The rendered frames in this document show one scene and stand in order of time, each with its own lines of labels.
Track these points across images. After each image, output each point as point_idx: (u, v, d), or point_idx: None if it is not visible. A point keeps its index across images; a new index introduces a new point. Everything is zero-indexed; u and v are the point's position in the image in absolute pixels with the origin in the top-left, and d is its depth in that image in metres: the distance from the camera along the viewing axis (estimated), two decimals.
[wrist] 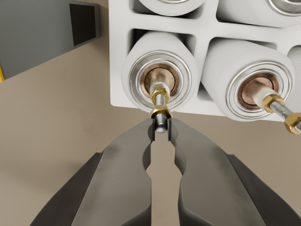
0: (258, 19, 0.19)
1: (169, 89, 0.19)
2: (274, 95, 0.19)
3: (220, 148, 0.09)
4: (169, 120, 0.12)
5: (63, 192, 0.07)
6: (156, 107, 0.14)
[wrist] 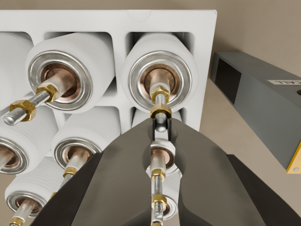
0: (92, 130, 0.26)
1: (151, 96, 0.19)
2: (50, 99, 0.19)
3: (220, 148, 0.09)
4: (169, 120, 0.12)
5: (63, 192, 0.07)
6: (161, 106, 0.14)
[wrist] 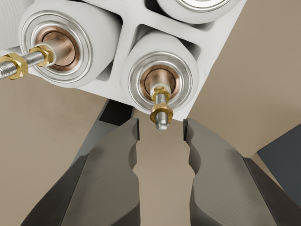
0: None
1: (159, 84, 0.18)
2: None
3: (236, 150, 0.09)
4: (185, 120, 0.12)
5: (48, 198, 0.07)
6: (168, 123, 0.15)
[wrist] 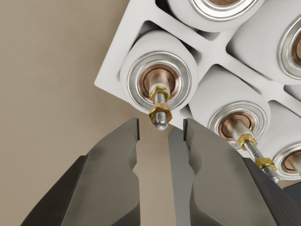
0: None
1: None
2: None
3: (236, 150, 0.09)
4: (185, 120, 0.12)
5: (48, 198, 0.07)
6: None
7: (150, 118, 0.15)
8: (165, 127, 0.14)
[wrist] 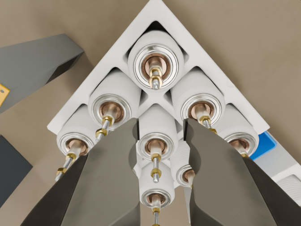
0: None
1: (76, 157, 0.36)
2: None
3: (236, 150, 0.09)
4: (185, 120, 0.12)
5: (48, 198, 0.07)
6: (63, 170, 0.32)
7: (161, 81, 0.23)
8: (152, 82, 0.22)
